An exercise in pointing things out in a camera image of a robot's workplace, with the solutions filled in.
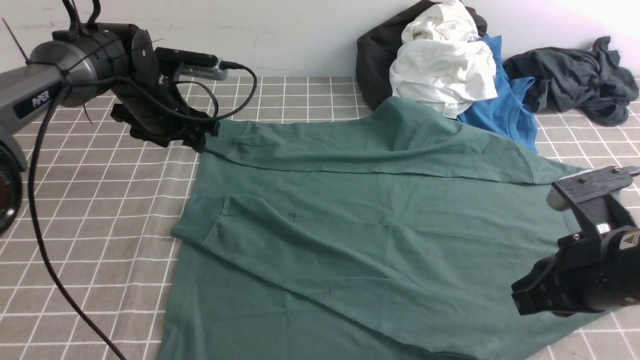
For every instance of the white crumpled shirt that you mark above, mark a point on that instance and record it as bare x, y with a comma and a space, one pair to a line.
443, 62

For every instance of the dark grey crumpled garment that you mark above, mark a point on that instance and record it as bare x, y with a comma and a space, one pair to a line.
591, 81

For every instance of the green long-sleeved shirt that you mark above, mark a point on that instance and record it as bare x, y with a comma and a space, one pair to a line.
393, 237

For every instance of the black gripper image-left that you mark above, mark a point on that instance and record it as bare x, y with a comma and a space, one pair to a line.
159, 114

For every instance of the black crumpled garment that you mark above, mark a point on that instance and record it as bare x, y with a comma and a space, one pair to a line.
377, 49

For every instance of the blue t-shirt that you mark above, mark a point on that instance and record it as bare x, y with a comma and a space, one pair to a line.
506, 114

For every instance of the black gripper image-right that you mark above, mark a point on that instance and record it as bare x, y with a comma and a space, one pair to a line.
571, 281

